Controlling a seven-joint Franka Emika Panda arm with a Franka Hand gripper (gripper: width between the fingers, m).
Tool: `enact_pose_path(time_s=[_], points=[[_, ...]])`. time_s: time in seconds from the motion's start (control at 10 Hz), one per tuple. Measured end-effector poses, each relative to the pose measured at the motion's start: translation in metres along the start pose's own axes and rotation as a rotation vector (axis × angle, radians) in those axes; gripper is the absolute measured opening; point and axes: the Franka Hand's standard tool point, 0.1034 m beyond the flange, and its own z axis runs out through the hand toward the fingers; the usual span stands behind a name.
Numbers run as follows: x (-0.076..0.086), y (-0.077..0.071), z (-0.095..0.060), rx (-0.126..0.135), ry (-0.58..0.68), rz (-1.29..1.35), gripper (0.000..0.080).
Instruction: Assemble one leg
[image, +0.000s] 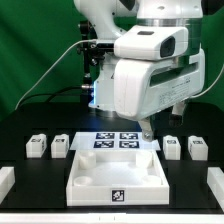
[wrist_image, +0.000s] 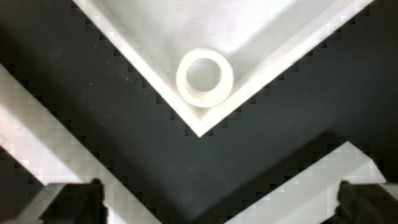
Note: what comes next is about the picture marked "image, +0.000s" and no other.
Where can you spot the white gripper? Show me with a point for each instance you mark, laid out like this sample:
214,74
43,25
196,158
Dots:
143,88

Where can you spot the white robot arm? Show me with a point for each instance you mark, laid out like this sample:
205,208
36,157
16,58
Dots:
111,19

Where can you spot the white sheet with markers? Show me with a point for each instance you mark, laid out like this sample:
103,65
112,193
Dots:
111,140

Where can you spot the white right obstacle block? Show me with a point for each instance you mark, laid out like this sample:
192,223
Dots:
215,180

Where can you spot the white obstacle block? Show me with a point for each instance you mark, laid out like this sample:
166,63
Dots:
7,180
215,180

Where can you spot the green backdrop curtain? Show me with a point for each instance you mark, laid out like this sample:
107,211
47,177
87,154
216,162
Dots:
33,35

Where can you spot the white left obstacle block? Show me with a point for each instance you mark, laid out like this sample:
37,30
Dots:
7,180

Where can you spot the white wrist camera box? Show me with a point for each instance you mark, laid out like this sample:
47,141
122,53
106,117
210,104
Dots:
152,43

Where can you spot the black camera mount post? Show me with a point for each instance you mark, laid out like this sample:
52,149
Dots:
87,50

